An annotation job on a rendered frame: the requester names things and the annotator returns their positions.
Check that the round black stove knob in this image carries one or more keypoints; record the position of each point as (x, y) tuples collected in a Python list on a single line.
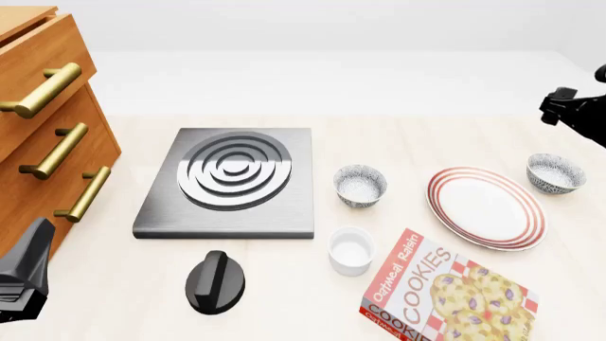
[(215, 284)]

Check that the white plate with red rings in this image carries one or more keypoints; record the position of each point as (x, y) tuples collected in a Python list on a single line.
[(487, 207)]

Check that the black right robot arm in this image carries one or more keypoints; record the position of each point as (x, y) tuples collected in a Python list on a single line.
[(580, 110)]

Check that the flat stove plate with rings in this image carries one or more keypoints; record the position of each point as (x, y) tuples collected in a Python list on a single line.
[(161, 213)]

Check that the large wooden drawer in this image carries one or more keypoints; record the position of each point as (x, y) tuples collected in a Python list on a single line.
[(47, 49)]

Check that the small white ramekin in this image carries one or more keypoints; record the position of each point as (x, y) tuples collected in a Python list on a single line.
[(351, 254)]

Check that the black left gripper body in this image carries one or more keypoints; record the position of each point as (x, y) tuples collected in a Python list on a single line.
[(19, 302)]

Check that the patterned black white bowl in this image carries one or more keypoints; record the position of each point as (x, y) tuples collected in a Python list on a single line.
[(556, 175), (360, 186)]

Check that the wooden cabinet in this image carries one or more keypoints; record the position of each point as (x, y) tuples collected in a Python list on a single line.
[(19, 184)]

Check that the oatmeal raisin cookies box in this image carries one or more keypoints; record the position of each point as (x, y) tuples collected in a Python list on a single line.
[(426, 284)]

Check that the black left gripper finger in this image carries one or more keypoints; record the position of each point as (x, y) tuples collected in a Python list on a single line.
[(35, 248)]

